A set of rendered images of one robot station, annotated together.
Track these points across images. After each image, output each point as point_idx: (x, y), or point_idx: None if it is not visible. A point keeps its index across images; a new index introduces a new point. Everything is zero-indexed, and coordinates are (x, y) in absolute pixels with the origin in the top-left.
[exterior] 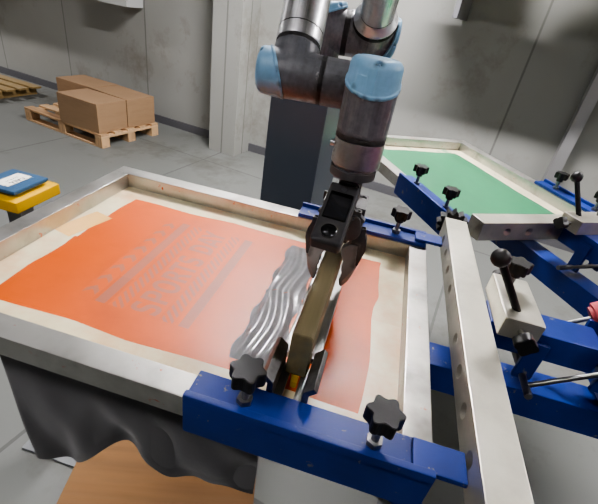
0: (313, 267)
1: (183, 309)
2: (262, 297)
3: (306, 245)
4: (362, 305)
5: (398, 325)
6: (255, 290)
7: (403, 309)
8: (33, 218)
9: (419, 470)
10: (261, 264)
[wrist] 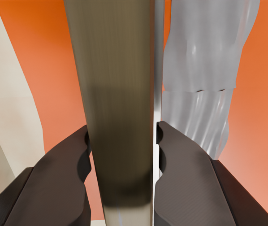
0: (169, 131)
1: None
2: (239, 62)
3: (236, 183)
4: (60, 123)
5: None
6: (256, 76)
7: None
8: None
9: None
10: (252, 147)
